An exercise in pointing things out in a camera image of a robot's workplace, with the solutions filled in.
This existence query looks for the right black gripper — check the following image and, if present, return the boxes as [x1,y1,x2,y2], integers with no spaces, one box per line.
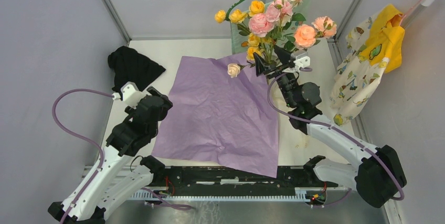
[252,45,298,108]

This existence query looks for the yellow rose stem bunch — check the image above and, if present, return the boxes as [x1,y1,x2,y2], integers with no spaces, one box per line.
[214,0,281,62]

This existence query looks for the small pink rose stem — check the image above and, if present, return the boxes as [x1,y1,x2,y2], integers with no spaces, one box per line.
[247,0,306,64]

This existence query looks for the single pale pink bud stem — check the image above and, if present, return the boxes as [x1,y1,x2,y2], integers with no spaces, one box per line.
[227,62,255,78]

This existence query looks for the large pink rose stem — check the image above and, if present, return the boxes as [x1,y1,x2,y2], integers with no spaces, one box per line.
[284,16,337,52]

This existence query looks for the black cloth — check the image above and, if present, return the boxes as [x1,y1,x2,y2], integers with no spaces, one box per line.
[107,46,166,96]

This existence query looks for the purple wrapping paper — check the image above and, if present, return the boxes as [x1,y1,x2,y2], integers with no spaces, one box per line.
[152,53,279,178]

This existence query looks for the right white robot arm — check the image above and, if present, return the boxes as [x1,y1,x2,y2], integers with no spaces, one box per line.
[253,46,407,208]

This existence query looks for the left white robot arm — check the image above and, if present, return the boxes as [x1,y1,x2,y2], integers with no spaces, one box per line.
[48,82,173,223]

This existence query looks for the green cartoon print towel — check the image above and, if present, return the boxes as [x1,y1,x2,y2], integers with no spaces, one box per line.
[230,0,311,54]

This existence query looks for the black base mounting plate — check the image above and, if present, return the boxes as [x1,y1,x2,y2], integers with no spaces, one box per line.
[148,166,337,197]

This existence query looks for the yellow cartoon print shirt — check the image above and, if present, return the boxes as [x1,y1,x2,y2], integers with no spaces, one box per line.
[330,4,405,125]

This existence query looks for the pink clothes hanger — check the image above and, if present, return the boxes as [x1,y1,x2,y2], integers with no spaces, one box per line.
[399,0,424,26]

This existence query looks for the small circuit board with LED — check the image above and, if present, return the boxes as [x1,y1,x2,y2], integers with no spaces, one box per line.
[309,194,324,205]

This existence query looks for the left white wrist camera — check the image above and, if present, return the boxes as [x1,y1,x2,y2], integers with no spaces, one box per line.
[112,81,144,109]

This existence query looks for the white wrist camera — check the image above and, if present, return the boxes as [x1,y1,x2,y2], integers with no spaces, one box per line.
[112,81,144,109]
[288,50,312,73]

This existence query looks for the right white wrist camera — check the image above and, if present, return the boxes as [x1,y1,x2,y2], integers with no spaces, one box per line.
[288,50,312,73]

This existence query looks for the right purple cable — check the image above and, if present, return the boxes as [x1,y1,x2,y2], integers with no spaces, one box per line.
[267,67,406,207]

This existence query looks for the purple cable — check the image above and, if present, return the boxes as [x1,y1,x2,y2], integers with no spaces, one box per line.
[267,67,406,207]
[51,88,195,224]

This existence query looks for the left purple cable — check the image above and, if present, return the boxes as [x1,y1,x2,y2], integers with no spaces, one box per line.
[51,88,195,224]

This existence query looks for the white slotted cable duct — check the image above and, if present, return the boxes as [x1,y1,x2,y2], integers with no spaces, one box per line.
[129,189,310,203]

